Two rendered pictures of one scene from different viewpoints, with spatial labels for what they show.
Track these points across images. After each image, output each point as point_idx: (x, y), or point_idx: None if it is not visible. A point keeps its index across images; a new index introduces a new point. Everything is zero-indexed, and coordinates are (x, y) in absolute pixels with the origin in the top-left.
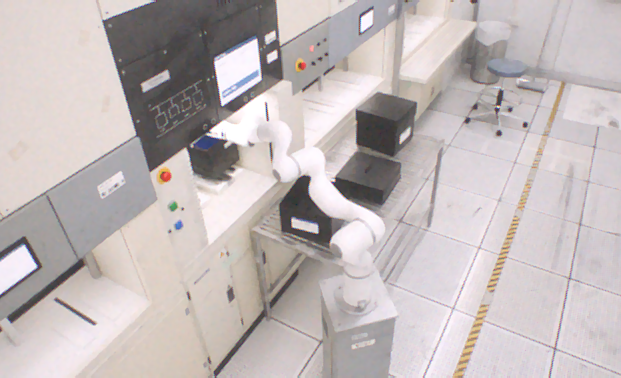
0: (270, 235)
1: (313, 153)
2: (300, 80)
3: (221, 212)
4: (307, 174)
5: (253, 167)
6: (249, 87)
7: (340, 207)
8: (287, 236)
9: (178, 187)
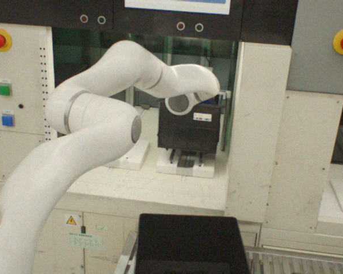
0: (124, 253)
1: (107, 109)
2: (341, 73)
3: (122, 182)
4: (298, 254)
5: (226, 177)
6: (194, 11)
7: (0, 199)
8: (130, 272)
9: (21, 73)
